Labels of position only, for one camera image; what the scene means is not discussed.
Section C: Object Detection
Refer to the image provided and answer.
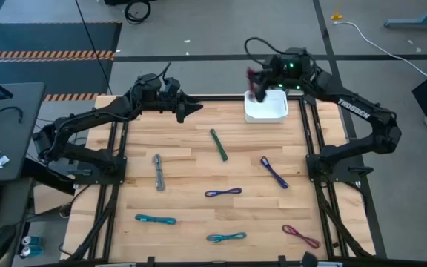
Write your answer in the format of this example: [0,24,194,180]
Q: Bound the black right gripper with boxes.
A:
[253,55,283,103]

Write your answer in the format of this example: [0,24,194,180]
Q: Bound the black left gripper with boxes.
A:
[157,90,204,125]

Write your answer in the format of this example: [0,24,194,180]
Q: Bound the green USB-C cable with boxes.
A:
[209,128,229,162]

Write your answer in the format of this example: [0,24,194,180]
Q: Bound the grey USB-C cable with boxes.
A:
[153,154,166,192]

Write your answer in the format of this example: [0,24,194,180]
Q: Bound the purple USB-C cable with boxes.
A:
[260,156,290,190]
[204,187,243,198]

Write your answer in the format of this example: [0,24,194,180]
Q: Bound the teal USB-C cable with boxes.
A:
[134,214,177,226]

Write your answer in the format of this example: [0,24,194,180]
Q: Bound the teal cable tie bottom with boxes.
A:
[205,231,248,243]

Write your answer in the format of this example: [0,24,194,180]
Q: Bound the magenta cable tie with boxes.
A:
[281,224,322,250]

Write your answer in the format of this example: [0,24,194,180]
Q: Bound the white plastic bin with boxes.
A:
[243,88,289,125]

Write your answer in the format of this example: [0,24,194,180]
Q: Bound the black hazard-striped floor mat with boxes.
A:
[0,21,123,103]

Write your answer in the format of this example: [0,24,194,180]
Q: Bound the black desk support beam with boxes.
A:
[20,158,77,196]

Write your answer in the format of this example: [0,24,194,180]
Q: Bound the grey-blue table leg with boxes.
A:
[383,0,427,30]

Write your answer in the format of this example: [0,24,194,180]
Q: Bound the black desk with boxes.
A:
[0,82,47,183]

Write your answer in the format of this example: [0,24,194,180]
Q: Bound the grey low desk surface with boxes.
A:
[0,177,35,267]

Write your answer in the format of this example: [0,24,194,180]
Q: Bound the teal drink can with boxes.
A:
[19,245,45,259]
[20,235,44,247]

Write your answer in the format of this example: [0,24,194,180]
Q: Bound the black computer mouse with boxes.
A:
[0,225,17,263]

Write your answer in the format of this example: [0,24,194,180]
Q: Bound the black aluminium table frame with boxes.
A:
[63,94,377,267]

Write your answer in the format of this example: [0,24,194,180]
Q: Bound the coiled black cable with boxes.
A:
[124,0,152,25]

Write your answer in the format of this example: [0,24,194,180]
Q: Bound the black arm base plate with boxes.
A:
[305,154,365,183]
[73,155,128,185]

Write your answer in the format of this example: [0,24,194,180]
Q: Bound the white floor cable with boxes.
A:
[334,20,427,78]

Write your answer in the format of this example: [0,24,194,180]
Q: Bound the long black floor cable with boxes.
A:
[74,0,113,96]

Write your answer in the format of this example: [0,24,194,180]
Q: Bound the black curved cable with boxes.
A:
[0,106,24,125]

